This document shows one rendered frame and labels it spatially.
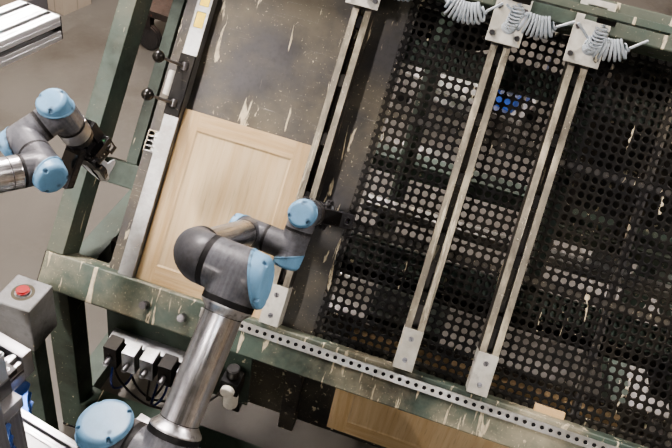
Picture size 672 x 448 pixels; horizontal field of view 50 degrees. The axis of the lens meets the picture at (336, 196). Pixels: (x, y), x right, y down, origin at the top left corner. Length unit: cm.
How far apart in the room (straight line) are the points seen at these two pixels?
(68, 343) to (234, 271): 130
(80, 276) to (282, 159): 75
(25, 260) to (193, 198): 163
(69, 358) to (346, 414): 102
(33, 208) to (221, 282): 266
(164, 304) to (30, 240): 167
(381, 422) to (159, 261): 101
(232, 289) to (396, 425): 136
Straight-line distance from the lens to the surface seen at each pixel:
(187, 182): 233
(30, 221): 401
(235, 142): 229
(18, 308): 230
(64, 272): 247
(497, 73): 218
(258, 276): 149
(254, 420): 314
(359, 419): 276
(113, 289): 240
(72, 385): 291
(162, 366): 232
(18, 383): 215
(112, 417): 162
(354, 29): 223
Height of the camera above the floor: 260
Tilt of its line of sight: 38 degrees down
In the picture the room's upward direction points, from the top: 11 degrees clockwise
